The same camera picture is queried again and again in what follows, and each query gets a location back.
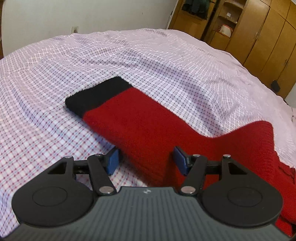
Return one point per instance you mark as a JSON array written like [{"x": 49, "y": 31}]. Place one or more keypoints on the white and red box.
[{"x": 226, "y": 30}]

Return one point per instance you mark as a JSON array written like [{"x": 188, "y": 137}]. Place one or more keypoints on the small black object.
[{"x": 275, "y": 85}]

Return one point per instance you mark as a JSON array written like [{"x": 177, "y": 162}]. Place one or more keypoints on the white wall socket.
[{"x": 75, "y": 29}]

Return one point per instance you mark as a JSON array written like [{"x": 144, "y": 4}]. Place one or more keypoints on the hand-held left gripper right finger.
[{"x": 180, "y": 160}]

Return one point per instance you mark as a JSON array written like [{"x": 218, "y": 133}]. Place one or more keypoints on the wooden wardrobe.
[{"x": 261, "y": 30}]

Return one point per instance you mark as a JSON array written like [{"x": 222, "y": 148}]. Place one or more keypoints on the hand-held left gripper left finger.
[{"x": 112, "y": 162}]

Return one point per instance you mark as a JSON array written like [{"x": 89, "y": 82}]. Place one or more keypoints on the red knit sweater black cuff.
[{"x": 143, "y": 129}]

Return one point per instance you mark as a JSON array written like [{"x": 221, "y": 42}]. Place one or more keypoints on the pink checked bed sheet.
[{"x": 138, "y": 58}]

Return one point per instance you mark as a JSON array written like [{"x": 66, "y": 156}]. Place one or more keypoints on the dark hanging clothes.
[{"x": 196, "y": 8}]

